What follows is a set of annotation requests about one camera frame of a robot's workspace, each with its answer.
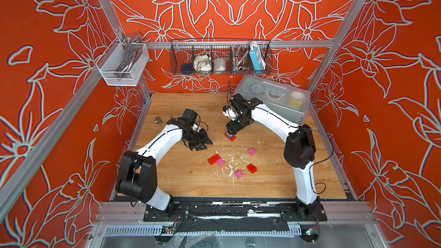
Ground long red lego brick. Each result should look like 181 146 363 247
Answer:
208 154 221 166

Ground pink lego brick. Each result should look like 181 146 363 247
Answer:
217 158 225 166
234 170 243 179
248 148 256 156

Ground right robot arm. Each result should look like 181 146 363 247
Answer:
222 94 320 219

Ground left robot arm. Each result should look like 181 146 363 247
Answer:
116 109 212 213

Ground clear plastic storage box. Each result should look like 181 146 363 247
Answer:
234 75 310 125

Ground yellow tape roll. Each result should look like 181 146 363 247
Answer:
287 91 305 109

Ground blue white box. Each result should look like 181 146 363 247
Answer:
249 41 266 75

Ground white crumpled cloth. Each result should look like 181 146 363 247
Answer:
193 55 212 73

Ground dark blue round object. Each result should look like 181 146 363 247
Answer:
180 63 195 75

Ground metal tongs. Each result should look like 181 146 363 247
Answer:
114 32 142 78

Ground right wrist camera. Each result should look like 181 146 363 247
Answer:
222 105 237 120

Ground black wire basket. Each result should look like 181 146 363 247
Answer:
170 38 273 76

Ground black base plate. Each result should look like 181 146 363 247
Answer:
143 197 328 222

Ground clear plastic wall bin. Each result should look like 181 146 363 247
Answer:
97 32 149 87

